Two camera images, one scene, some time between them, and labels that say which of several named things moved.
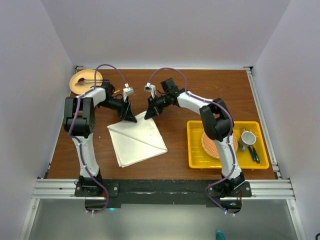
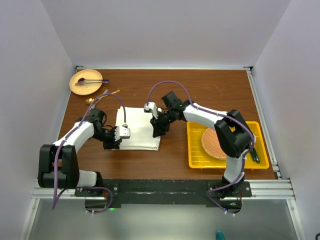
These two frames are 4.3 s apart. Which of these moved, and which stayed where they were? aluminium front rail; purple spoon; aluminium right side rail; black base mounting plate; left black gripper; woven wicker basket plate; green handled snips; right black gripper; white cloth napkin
Moved: left black gripper; white cloth napkin; right black gripper
Stayed: purple spoon; green handled snips; aluminium front rail; aluminium right side rail; black base mounting plate; woven wicker basket plate
